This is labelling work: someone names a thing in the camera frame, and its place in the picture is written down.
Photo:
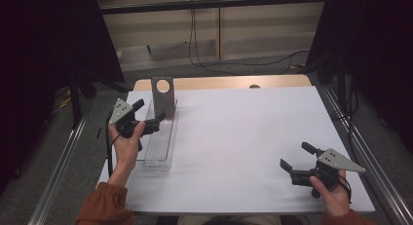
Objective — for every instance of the metal floor rail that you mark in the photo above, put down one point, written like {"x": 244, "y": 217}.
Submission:
{"x": 383, "y": 182}
{"x": 55, "y": 173}

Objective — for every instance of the black curtain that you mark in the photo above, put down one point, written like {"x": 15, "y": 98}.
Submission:
{"x": 380, "y": 56}
{"x": 42, "y": 56}

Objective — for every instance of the small black floor object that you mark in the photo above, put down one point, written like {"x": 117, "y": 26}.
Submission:
{"x": 99, "y": 132}

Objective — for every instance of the wooden table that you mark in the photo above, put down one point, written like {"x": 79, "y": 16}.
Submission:
{"x": 211, "y": 83}

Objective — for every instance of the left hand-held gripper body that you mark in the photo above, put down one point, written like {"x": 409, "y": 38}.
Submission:
{"x": 121, "y": 111}

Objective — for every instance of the black stand leg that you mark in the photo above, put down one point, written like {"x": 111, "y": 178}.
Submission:
{"x": 75, "y": 101}

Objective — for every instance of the black horizontal bar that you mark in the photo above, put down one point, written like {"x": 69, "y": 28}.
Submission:
{"x": 211, "y": 4}

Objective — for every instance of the white table cover sheet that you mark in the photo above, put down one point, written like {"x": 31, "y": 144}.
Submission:
{"x": 233, "y": 137}

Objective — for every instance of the person's right hand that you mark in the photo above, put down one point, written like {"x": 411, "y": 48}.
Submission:
{"x": 331, "y": 200}

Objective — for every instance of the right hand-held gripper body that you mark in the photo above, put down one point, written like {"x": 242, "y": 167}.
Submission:
{"x": 337, "y": 160}

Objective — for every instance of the clear plastic packaging tray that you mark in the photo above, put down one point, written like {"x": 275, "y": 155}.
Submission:
{"x": 160, "y": 147}

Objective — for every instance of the person's left hand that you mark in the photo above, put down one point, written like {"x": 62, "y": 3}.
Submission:
{"x": 126, "y": 150}

